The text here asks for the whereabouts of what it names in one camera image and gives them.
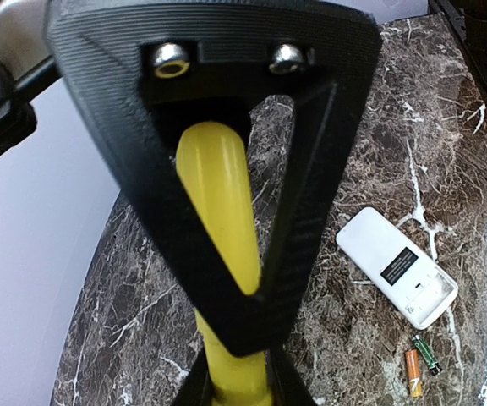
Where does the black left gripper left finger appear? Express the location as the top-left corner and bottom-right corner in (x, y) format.
(178, 350), (213, 406)

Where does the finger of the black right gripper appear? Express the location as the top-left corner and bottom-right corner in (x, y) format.
(45, 1), (382, 356)

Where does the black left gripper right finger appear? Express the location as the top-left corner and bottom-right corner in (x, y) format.
(268, 348), (315, 406)

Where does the yellow handled screwdriver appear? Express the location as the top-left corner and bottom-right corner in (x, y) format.
(176, 121), (274, 405)

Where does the orange AA battery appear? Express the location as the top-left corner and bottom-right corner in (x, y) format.
(404, 349), (424, 398)

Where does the green AA battery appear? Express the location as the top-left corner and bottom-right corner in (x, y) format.
(412, 334), (442, 376)

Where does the white remote control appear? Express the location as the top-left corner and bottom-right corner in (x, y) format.
(336, 207), (458, 330)

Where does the black front table rail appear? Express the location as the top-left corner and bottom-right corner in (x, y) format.
(427, 0), (487, 162)

